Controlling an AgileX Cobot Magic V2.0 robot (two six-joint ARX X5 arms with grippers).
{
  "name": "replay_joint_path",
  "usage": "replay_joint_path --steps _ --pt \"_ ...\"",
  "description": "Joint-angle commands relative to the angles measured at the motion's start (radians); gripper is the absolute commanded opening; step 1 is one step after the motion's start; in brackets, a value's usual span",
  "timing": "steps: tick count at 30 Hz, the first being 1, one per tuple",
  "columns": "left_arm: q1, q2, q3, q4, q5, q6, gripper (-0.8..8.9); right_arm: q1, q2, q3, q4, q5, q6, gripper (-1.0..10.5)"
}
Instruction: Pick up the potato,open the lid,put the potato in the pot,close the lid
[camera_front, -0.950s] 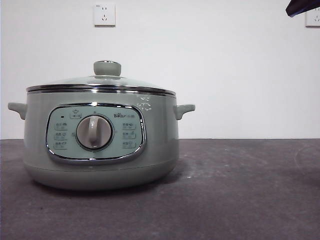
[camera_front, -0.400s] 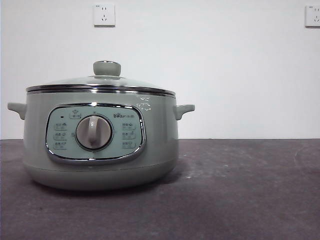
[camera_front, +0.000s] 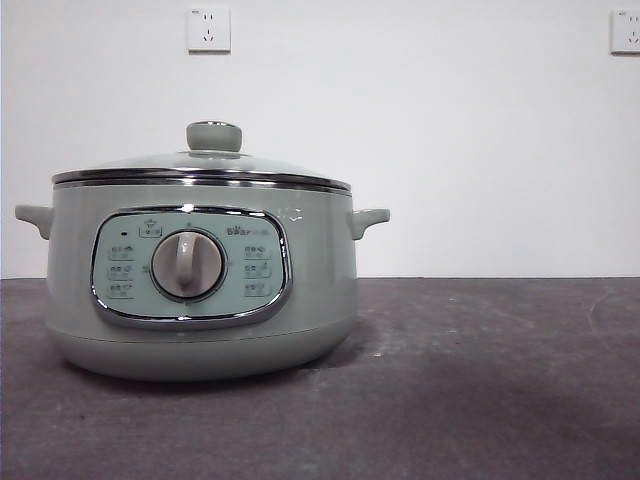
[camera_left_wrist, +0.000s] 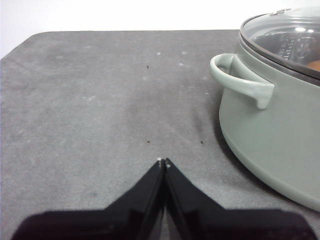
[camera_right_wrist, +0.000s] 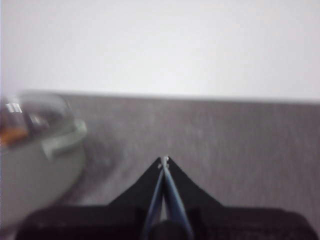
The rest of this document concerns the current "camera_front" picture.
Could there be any white wall socket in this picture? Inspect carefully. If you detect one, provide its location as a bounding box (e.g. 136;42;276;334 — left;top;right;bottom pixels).
186;6;233;55
609;9;640;56

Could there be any pale green electric cooking pot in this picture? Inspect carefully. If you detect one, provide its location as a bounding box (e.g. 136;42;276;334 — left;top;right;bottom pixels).
13;175;392;384

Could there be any glass lid with green knob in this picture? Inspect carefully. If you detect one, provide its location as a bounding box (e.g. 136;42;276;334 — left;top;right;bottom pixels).
51;119;352;194

